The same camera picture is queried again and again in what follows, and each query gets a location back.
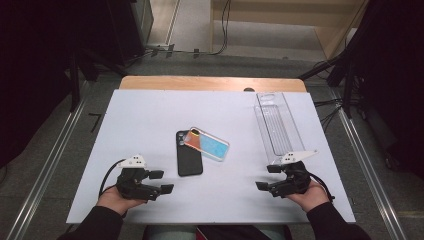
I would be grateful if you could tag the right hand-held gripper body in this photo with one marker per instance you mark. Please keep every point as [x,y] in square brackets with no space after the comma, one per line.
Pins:
[293,181]

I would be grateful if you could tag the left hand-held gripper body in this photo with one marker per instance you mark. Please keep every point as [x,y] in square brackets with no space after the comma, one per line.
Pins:
[133,186]

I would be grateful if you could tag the black phone case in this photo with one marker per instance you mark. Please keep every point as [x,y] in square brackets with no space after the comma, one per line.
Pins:
[188,160]

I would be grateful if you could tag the clear plastic rack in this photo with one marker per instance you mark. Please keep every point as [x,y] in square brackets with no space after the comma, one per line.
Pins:
[278,123]

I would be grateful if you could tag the iridescent blue phone case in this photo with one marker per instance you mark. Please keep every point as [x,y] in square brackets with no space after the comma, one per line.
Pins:
[210,145]

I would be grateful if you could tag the person's left hand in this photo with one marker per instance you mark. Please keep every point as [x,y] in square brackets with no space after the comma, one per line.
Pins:
[115,200]

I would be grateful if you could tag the person's right hand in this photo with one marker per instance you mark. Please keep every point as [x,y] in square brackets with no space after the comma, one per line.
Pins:
[311,198]

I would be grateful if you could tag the white board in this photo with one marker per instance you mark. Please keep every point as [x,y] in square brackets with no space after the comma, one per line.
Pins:
[146,120]

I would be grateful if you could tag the wooden table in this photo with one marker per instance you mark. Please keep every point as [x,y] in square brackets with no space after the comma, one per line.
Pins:
[200,82]

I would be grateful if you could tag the black metal stand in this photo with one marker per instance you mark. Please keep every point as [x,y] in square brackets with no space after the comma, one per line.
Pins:
[348,86]

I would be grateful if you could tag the black cabinet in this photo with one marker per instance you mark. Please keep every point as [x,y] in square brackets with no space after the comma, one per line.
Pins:
[116,26]

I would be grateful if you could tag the wooden shelf unit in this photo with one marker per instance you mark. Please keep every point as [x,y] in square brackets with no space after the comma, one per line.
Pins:
[300,16]

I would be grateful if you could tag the metal floor rail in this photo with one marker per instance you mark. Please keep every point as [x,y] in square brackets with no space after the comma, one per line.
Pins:
[370,173]
[46,173]

